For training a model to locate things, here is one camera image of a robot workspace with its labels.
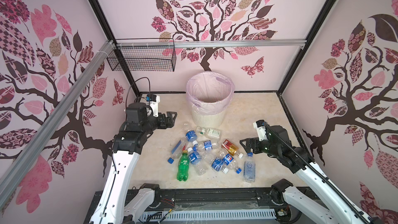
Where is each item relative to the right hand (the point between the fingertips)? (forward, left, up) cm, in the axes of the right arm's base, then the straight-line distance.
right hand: (247, 139), depth 75 cm
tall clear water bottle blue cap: (-13, -2, -15) cm, 20 cm away
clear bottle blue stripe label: (+2, +37, -16) cm, 41 cm away
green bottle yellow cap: (-10, +33, -13) cm, 37 cm away
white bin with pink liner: (+37, +17, -6) cm, 41 cm away
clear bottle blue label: (-6, +26, -12) cm, 30 cm away
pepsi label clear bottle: (-6, +9, -12) cm, 16 cm away
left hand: (+5, +38, +12) cm, 40 cm away
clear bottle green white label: (+11, +17, -12) cm, 23 cm away
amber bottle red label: (+1, +7, -12) cm, 14 cm away
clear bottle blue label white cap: (-8, +15, -12) cm, 21 cm away
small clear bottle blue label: (+3, +19, -12) cm, 23 cm away
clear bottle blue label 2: (+9, +29, -11) cm, 33 cm away
